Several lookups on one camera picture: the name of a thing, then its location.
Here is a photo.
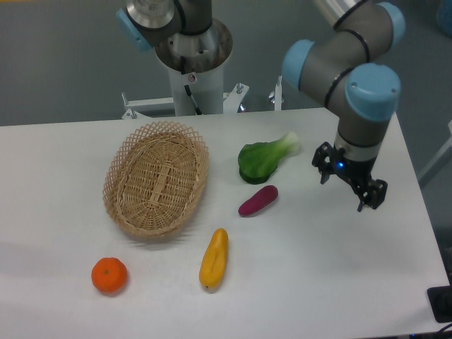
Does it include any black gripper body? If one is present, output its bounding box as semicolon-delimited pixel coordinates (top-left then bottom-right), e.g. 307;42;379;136
331;150;376;185

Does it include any green bok choy vegetable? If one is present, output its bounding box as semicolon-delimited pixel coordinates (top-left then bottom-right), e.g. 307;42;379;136
237;132;300;184

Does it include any purple sweet potato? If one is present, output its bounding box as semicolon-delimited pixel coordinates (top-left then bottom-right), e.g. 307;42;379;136
238;185;279;217

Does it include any woven wicker basket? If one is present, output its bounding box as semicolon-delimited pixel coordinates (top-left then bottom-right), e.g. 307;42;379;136
103;121;209;239

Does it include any black cable on pedestal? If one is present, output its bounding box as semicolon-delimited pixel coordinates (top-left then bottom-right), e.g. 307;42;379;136
179;56;203;116

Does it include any white table leg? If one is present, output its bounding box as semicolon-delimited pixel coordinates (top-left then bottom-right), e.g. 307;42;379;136
417;121;451;189

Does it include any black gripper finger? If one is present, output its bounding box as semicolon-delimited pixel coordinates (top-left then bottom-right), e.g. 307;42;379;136
351;178;388;212
311;142;335;184

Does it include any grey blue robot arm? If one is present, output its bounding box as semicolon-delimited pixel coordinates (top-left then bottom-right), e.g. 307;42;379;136
116;1;405;209

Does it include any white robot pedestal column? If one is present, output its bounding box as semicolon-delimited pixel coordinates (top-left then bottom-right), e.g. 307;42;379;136
168;66;224;117

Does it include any orange tangerine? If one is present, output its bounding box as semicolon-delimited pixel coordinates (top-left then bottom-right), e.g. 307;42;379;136
91;257;128;294

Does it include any black device at table edge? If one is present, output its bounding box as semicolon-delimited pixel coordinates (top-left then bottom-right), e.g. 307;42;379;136
427;285;451;323

